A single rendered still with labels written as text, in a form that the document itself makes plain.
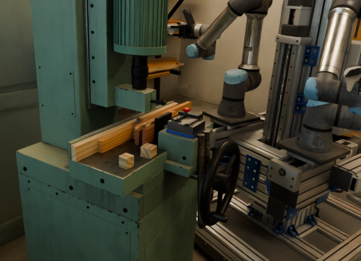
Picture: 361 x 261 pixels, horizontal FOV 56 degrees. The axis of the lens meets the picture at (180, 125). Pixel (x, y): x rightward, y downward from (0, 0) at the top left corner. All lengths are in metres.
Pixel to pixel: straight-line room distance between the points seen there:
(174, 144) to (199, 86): 4.01
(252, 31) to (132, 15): 0.90
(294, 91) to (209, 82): 3.39
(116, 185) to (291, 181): 0.74
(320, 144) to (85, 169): 0.94
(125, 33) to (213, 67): 3.86
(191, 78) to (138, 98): 4.00
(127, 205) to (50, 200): 0.37
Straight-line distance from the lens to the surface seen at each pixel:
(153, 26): 1.10
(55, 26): 1.28
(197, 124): 1.09
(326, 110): 1.47
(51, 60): 1.32
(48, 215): 1.42
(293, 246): 1.94
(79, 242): 1.35
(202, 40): 1.86
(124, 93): 1.21
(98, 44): 1.20
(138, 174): 1.01
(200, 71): 5.04
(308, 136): 1.50
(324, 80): 1.21
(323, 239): 2.09
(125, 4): 1.10
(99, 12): 1.19
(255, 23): 1.85
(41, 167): 1.34
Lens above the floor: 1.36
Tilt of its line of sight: 20 degrees down
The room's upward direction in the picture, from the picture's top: 4 degrees clockwise
